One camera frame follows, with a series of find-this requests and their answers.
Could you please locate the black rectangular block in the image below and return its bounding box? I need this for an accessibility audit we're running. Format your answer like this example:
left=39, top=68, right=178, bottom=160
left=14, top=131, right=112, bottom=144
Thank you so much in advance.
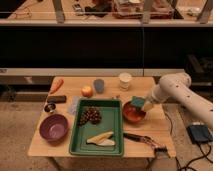
left=47, top=95, right=67, bottom=103

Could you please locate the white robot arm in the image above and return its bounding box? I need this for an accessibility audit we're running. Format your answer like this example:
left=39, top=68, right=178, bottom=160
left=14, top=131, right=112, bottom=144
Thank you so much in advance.
left=142, top=73, right=213, bottom=131

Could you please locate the green plastic tray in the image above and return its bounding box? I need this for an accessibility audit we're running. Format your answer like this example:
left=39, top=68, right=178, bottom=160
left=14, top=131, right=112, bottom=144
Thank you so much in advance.
left=69, top=99, right=124, bottom=156

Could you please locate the bunch of dark grapes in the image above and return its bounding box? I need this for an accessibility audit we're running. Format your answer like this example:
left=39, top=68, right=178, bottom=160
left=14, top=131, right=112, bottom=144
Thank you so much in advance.
left=78, top=107, right=102, bottom=126

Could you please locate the green sponge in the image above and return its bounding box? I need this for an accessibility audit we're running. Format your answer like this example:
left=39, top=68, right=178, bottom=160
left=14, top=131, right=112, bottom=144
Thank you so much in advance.
left=131, top=96, right=145, bottom=108

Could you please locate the small metal cup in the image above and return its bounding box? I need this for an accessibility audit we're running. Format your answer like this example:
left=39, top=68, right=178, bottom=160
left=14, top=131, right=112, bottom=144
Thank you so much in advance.
left=44, top=103, right=56, bottom=113

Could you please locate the purple bowl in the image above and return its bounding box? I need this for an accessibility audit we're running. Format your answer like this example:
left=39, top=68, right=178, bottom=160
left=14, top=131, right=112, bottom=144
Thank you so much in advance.
left=39, top=114, right=69, bottom=142

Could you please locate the black table clamp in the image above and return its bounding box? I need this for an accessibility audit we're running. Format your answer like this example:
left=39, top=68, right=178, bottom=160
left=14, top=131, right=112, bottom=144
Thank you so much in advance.
left=149, top=140, right=168, bottom=156

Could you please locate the black handled knife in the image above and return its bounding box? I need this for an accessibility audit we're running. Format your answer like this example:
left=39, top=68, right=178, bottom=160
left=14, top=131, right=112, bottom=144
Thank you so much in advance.
left=123, top=133, right=151, bottom=142

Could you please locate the red bowl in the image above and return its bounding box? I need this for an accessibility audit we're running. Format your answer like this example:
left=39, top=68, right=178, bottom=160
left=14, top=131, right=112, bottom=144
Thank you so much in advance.
left=122, top=102, right=146, bottom=123

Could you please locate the orange carrot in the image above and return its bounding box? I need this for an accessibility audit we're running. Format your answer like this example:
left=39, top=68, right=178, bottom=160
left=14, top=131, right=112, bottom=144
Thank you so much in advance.
left=49, top=79, right=64, bottom=94

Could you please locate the apple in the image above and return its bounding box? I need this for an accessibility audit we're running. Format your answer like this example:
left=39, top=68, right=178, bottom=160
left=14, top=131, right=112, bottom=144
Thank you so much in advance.
left=81, top=86, right=93, bottom=98

